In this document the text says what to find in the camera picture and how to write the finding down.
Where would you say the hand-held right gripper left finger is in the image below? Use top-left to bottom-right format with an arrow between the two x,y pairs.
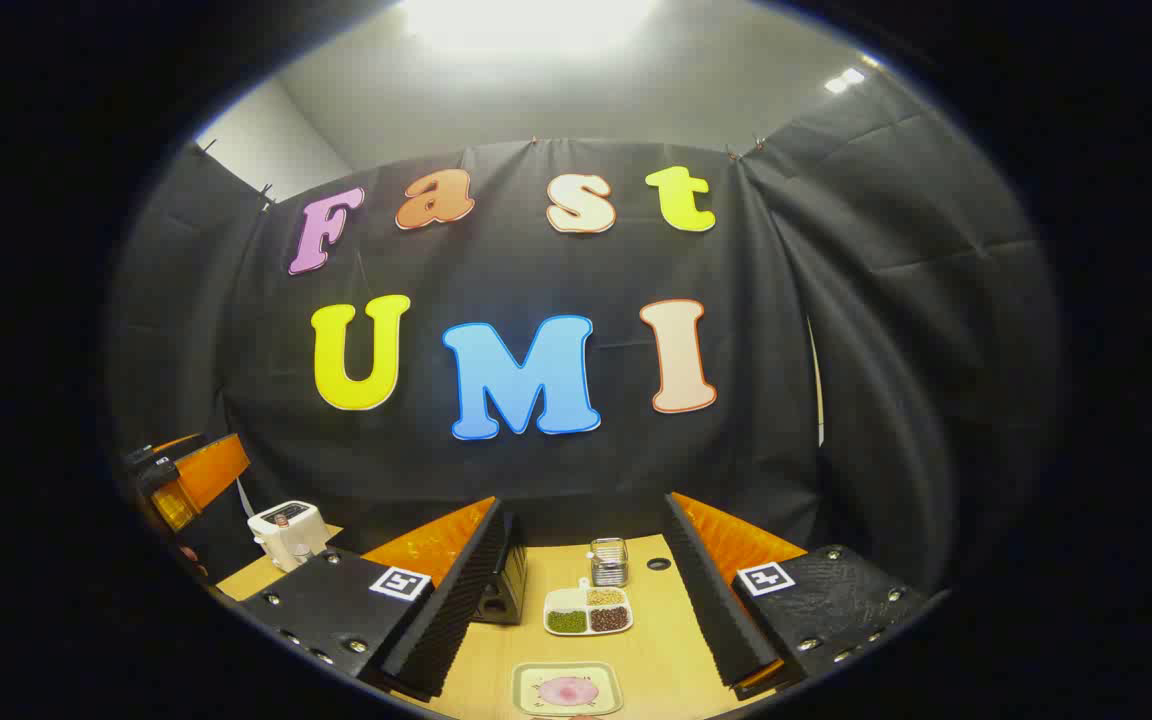
236,497 -> 509,701

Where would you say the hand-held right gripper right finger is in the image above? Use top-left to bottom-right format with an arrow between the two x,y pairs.
663,492 -> 939,701

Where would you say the black electric oven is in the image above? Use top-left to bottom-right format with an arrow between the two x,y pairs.
476,512 -> 529,626

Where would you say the white square dish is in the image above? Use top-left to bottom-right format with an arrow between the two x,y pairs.
511,661 -> 624,719

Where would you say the pink ham slice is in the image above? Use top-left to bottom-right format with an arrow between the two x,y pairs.
539,676 -> 602,707

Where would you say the white kitchen appliance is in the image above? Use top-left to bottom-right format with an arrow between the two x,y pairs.
248,500 -> 329,573

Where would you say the clear plastic bottle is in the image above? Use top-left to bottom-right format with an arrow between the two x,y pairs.
274,512 -> 317,571

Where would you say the white divided dish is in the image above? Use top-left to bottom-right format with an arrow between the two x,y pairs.
543,578 -> 634,637

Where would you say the wire mesh basket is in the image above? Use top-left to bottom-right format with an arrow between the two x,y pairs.
589,537 -> 630,588

